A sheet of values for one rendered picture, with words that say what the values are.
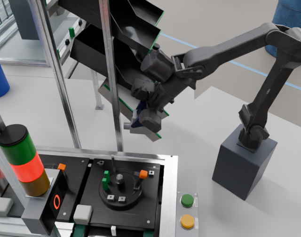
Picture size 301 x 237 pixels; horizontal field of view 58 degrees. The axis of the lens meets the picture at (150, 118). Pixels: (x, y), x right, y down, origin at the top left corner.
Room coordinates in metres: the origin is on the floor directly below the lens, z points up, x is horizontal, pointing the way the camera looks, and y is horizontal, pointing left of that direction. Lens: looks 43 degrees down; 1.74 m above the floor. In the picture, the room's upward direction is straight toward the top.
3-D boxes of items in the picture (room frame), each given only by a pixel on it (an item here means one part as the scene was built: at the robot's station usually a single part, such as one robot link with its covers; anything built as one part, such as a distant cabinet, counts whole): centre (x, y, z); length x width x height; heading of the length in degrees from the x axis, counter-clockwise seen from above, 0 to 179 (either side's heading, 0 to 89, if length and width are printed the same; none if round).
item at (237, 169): (0.62, -0.33, 0.96); 0.14 x 0.14 x 0.20; 48
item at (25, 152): (0.32, 0.23, 1.38); 0.05 x 0.05 x 0.05
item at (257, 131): (0.61, -0.33, 1.15); 0.09 x 0.07 x 0.06; 5
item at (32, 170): (0.32, 0.23, 1.33); 0.05 x 0.05 x 0.05
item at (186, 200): (0.46, -0.12, 0.96); 0.04 x 0.04 x 0.02
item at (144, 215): (0.50, 0.10, 0.96); 0.24 x 0.24 x 0.02; 84
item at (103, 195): (0.50, 0.10, 0.98); 0.14 x 0.14 x 0.02
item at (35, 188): (0.32, 0.23, 1.28); 0.05 x 0.05 x 0.05
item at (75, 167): (0.52, 0.35, 1.01); 0.24 x 0.24 x 0.13; 84
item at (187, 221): (0.39, -0.11, 0.96); 0.04 x 0.04 x 0.02
